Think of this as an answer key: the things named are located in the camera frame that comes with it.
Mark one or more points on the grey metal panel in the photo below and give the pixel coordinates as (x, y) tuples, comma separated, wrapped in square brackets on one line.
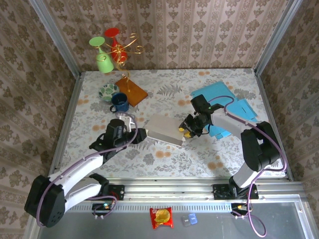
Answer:
[(99, 229)]

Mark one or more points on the green wine glass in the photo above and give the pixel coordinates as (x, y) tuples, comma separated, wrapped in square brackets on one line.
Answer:
[(104, 63)]

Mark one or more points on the aluminium mounting rail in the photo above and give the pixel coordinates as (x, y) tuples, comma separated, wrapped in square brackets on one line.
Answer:
[(169, 191)]

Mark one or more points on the small blue card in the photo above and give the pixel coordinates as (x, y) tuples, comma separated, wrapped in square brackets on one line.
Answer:
[(192, 218)]

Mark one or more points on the blue paper box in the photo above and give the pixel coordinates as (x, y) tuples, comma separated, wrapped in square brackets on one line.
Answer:
[(239, 109)]

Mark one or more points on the red wine glass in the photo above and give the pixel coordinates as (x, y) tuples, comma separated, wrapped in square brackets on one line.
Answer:
[(115, 49)]

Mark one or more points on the white paper box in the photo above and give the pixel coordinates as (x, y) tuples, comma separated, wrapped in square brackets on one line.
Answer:
[(164, 129)]

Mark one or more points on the dark blue enamel mug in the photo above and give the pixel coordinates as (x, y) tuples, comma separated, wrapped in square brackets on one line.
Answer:
[(120, 103)]

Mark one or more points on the red snack packet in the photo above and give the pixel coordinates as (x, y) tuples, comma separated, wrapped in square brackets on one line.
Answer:
[(161, 217)]

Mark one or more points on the green patterned bowl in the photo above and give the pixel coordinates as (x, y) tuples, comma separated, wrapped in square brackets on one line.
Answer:
[(107, 90)]

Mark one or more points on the small grey card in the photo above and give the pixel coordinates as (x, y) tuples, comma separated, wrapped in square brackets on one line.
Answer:
[(185, 221)]

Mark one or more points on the aluminium table side rail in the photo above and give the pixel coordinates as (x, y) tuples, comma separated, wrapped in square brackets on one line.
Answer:
[(72, 99), (265, 99)]

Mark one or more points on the aluminium frame post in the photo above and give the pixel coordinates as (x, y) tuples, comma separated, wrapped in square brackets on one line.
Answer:
[(277, 37), (55, 37)]

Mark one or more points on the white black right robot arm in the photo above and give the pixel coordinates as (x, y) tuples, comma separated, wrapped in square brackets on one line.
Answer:
[(259, 149)]

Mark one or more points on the brown wooden board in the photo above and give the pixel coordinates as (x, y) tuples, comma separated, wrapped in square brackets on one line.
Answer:
[(135, 95)]

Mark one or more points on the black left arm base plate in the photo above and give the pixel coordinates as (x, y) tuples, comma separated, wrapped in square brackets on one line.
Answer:
[(117, 193)]

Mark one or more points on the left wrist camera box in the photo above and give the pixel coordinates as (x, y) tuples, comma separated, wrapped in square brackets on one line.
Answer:
[(124, 117)]

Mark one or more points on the black connector box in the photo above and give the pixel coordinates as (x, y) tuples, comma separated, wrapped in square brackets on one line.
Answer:
[(235, 207), (99, 207)]

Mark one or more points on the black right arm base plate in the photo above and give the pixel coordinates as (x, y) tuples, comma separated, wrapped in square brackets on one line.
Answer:
[(220, 193)]

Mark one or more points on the floral tablecloth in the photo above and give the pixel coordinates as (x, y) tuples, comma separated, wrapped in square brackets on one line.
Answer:
[(174, 164)]

